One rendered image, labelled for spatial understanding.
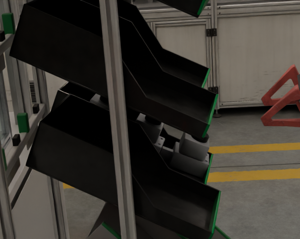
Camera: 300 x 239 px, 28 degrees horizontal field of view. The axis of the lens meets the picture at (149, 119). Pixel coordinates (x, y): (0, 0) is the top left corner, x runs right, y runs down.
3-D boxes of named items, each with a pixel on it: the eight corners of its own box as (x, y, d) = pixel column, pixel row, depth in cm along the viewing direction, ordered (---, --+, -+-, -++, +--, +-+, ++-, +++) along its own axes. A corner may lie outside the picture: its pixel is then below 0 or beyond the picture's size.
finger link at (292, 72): (253, 93, 96) (308, 69, 93) (254, 80, 102) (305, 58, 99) (271, 129, 97) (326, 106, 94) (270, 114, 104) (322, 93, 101)
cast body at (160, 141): (159, 152, 105) (174, 118, 103) (155, 162, 101) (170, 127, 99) (116, 133, 106) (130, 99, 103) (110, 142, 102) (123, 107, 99)
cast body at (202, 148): (202, 167, 106) (218, 134, 104) (202, 179, 102) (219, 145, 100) (159, 151, 106) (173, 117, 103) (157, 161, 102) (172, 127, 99)
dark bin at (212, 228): (215, 203, 95) (234, 165, 92) (206, 247, 83) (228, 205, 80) (56, 132, 96) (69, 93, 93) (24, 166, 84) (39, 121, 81)
